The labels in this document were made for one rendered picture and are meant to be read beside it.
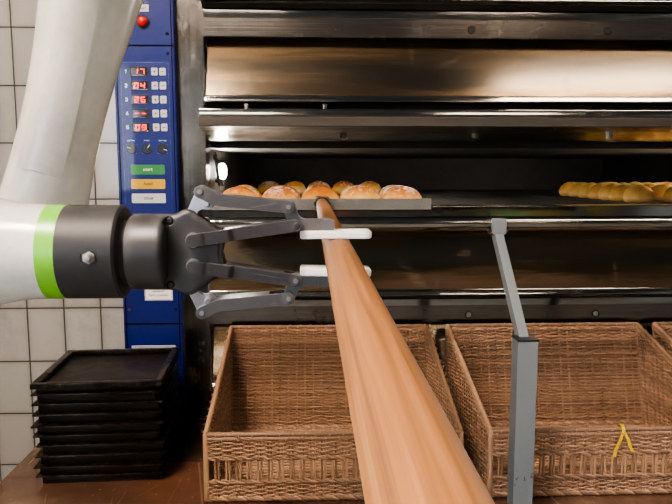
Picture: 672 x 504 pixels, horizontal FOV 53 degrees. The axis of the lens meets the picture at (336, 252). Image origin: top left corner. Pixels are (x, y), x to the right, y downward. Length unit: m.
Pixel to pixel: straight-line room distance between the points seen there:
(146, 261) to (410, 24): 1.37
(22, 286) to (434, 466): 0.56
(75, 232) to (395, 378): 0.48
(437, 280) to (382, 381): 1.66
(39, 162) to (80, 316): 1.22
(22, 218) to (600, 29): 1.66
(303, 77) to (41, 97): 1.13
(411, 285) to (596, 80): 0.75
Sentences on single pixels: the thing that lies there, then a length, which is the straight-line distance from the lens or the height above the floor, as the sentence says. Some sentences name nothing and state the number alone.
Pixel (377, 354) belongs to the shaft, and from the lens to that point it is 0.25.
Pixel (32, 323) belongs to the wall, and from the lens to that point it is 2.04.
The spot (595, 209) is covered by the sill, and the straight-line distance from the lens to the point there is 2.01.
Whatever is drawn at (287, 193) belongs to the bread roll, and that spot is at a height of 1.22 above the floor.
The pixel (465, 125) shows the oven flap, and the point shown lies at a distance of 1.74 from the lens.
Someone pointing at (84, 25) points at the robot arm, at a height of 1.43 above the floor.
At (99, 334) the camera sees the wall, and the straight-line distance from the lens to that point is 1.98.
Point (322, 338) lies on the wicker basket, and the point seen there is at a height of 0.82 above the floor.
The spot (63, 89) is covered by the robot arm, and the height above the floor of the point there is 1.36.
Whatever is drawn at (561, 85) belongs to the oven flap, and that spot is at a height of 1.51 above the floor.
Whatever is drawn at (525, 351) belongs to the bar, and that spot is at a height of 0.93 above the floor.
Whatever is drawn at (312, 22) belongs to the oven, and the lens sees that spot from 1.88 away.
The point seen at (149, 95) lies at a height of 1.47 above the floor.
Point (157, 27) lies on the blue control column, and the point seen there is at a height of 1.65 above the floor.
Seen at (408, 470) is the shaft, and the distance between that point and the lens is 0.16.
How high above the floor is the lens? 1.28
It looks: 7 degrees down
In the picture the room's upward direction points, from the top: straight up
